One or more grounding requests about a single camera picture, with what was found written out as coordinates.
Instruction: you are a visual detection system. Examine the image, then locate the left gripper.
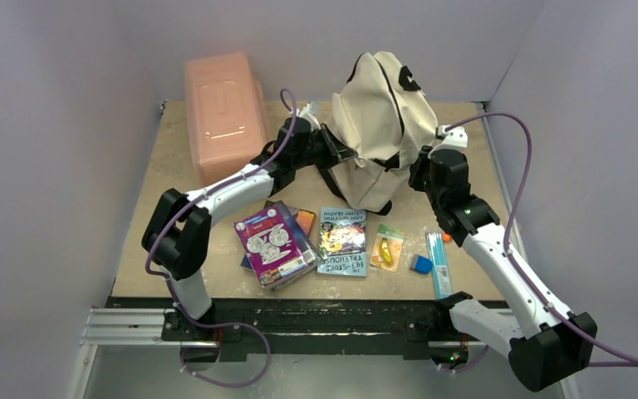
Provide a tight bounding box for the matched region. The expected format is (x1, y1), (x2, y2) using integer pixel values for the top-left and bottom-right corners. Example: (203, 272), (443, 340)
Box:
(292, 122), (355, 170)

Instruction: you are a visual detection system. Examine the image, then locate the cream canvas backpack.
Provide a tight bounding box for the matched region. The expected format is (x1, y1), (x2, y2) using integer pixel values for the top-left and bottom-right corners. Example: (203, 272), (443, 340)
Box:
(319, 51), (439, 215)

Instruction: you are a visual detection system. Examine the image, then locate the purple activity book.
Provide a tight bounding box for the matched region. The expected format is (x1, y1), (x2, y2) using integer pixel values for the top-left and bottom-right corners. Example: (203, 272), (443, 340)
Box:
(233, 201), (323, 289)

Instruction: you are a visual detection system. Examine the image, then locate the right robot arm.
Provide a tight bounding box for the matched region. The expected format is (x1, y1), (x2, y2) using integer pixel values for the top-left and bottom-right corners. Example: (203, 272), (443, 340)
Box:
(409, 146), (597, 392)

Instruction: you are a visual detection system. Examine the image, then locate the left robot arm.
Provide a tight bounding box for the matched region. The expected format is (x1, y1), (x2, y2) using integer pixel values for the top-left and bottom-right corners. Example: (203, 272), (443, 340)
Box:
(141, 117), (357, 340)

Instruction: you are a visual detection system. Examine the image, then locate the banana eraser blister pack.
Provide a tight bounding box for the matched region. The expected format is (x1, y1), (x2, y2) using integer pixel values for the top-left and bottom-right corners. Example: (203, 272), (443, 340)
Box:
(369, 224), (405, 273)

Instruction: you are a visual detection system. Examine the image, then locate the blue pencil pack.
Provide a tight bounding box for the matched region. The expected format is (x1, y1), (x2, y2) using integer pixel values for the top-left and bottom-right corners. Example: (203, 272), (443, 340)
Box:
(425, 232), (454, 299)

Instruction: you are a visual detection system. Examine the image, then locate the book with orange cover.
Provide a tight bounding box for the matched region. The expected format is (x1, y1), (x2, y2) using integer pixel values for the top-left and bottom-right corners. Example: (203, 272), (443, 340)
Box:
(287, 206), (317, 237)

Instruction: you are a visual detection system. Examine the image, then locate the treehouse storey paperback book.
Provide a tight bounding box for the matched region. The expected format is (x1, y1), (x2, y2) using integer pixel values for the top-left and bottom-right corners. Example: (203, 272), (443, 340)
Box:
(317, 207), (367, 278)

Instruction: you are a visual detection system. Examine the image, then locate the blue grey eraser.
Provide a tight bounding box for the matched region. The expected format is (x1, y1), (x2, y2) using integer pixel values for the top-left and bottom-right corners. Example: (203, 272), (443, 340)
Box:
(410, 254), (433, 275)

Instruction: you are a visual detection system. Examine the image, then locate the pink plastic storage box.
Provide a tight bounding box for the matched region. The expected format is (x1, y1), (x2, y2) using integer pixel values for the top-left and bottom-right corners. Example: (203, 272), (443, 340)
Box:
(184, 52), (270, 186)

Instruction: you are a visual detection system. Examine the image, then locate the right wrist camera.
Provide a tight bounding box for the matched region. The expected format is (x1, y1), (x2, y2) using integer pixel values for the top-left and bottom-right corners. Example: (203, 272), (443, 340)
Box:
(434, 125), (469, 153)

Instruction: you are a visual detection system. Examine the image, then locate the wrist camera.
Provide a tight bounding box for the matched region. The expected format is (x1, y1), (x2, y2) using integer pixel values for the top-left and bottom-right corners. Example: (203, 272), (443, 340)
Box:
(296, 101), (321, 130)
(434, 125), (469, 153)

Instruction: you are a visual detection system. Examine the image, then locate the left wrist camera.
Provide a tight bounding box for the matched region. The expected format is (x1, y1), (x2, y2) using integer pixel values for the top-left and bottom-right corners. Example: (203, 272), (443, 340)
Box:
(296, 101), (321, 130)

